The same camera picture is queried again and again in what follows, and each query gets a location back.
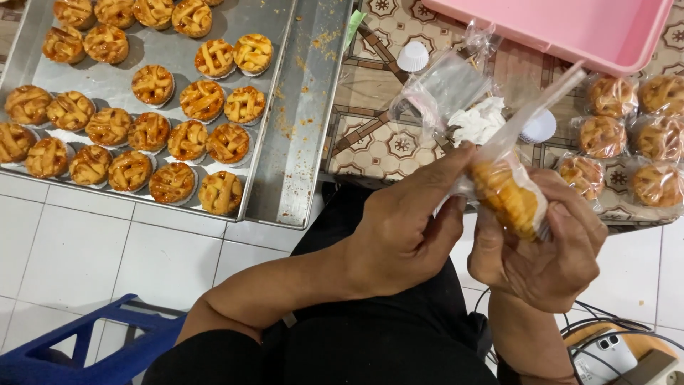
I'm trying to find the crumpled white paper liners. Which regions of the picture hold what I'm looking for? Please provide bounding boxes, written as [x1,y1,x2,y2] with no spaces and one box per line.
[448,96,507,148]

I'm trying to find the white paper cupcake liner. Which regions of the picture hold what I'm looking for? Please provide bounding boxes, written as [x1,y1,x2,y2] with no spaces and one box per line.
[396,41,430,73]
[520,109,558,144]

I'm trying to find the clear plastic bag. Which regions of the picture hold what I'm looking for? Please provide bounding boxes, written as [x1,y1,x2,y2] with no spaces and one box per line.
[435,60,589,244]

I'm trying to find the single lattice tart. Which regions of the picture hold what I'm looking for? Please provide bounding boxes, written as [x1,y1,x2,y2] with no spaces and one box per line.
[469,159,549,242]

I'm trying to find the person's left hand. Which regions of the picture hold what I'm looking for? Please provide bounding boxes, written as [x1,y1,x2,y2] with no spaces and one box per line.
[342,142,480,301]

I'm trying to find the large metal baking tray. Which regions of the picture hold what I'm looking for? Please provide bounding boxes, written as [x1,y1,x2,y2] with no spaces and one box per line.
[0,0,298,223]

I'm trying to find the round wooden stand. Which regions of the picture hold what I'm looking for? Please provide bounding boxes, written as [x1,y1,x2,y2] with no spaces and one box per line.
[564,321,680,385]

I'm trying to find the pink plastic tray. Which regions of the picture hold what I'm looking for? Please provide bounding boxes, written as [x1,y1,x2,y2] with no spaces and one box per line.
[421,0,675,79]

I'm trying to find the black cables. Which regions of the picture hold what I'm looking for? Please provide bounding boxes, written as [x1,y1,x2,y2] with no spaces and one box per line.
[473,288,684,385]

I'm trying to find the group of bagged lattice tarts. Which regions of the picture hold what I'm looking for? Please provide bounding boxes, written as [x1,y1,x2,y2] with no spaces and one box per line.
[556,72,684,216]

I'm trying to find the green paper slip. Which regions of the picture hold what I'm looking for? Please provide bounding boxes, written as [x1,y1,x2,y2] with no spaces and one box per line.
[344,10,368,49]

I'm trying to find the white smartphone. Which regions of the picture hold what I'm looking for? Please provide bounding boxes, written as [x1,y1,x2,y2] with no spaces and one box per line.
[569,334,640,385]

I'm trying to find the pile of clear plastic bags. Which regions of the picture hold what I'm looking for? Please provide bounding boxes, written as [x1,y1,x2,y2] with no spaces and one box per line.
[387,20,504,146]

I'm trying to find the person's right hand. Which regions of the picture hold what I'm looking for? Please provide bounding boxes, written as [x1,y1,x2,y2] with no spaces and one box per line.
[467,167,610,314]

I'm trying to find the group of unwrapped lattice tarts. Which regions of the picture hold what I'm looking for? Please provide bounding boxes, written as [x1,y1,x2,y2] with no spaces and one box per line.
[0,0,275,217]

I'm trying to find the blue plastic stool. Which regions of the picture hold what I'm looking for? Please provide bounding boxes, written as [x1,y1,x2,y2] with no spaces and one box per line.
[0,293,188,385]

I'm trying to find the empty metal baking tray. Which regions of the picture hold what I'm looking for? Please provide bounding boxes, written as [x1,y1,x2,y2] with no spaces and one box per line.
[243,0,357,231]

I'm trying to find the person's black clothing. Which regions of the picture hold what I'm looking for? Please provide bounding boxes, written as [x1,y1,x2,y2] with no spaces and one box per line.
[141,182,500,385]

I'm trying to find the beige power strip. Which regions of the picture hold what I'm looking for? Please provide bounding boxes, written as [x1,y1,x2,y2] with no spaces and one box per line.
[615,350,684,385]

